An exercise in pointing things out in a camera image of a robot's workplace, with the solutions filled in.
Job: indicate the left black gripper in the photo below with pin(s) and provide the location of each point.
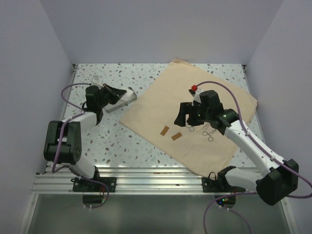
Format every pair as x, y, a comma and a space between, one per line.
118, 93

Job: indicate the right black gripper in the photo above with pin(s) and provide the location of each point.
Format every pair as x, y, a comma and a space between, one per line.
187, 107

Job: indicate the brown plaster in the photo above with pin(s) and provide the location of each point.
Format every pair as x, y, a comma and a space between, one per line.
176, 136
165, 130

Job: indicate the white gauze pad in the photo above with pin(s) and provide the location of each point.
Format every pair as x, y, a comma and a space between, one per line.
128, 95

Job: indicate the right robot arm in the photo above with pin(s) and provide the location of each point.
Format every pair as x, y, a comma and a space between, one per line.
276, 177

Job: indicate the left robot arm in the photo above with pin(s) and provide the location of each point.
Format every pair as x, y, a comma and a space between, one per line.
63, 144

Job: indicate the metal tray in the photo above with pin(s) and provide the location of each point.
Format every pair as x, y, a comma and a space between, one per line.
120, 104

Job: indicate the steel scissors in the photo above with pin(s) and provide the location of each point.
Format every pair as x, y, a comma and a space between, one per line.
191, 128

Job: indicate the steel tweezers right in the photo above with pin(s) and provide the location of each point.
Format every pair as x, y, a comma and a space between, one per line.
203, 128

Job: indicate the beige cloth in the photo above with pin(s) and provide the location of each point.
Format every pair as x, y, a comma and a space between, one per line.
159, 105

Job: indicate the steel forceps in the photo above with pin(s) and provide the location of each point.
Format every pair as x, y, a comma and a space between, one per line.
208, 132

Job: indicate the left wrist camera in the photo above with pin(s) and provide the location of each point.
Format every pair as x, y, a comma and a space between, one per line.
96, 82

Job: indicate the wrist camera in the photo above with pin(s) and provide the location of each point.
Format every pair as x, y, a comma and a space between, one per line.
195, 92
96, 82

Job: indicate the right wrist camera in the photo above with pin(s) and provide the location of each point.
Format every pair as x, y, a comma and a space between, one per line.
195, 92

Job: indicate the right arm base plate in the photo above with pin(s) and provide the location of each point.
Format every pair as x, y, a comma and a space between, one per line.
210, 184

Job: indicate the aluminium rail frame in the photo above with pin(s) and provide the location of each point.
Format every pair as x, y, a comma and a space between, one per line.
155, 194

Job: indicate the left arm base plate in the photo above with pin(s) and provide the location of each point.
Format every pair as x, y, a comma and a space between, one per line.
96, 184

